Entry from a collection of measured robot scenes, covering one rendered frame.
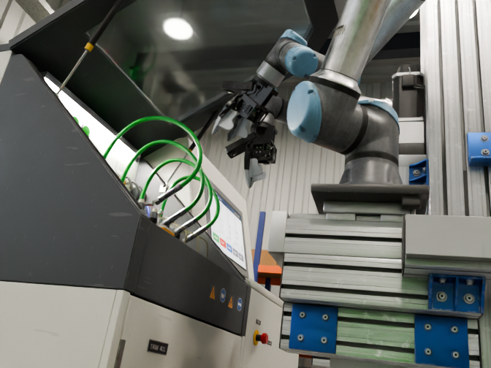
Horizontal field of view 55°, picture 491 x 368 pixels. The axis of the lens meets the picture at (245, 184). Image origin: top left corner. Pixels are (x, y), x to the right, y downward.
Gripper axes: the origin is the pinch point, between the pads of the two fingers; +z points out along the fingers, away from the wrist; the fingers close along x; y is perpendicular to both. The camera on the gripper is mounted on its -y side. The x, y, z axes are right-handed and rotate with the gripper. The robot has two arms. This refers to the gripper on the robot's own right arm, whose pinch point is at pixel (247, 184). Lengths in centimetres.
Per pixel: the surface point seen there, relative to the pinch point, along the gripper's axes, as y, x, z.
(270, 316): -3, 47, 33
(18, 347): -25, -47, 57
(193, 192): -33.1, 25.3, -8.4
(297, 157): -176, 629, -336
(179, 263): -3.1, -27.5, 33.1
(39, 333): -21, -47, 53
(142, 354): -3, -36, 55
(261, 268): -170, 492, -93
